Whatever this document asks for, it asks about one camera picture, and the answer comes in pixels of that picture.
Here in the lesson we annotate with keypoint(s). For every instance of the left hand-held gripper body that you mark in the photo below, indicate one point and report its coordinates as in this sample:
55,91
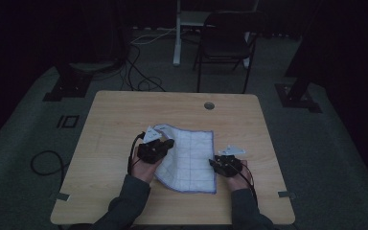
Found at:
151,153

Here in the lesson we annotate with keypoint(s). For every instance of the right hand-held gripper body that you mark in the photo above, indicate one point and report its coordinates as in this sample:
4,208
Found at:
230,164

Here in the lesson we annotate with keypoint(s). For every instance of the white cloth with purple edge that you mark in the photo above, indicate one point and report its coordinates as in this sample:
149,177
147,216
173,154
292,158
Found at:
191,159

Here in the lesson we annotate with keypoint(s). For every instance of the person's left hand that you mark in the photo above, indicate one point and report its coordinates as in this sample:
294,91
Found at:
145,171

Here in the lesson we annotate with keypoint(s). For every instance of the person's right hand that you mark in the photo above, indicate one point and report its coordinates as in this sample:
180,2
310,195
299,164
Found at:
239,182

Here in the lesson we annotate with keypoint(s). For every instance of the round grey table grommet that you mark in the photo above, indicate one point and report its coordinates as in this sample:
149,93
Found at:
209,105

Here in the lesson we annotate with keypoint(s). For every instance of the grey tape strip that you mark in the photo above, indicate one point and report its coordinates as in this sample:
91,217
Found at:
286,194
63,196

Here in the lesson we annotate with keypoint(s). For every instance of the black stand with square base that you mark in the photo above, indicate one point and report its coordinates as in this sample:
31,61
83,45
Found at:
68,86
297,96

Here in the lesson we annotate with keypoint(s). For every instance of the dark round stand base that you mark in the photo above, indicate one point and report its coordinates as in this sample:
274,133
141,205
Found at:
92,66

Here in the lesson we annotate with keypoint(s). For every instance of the black folding chair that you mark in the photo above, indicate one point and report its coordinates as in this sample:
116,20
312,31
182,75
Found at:
225,48

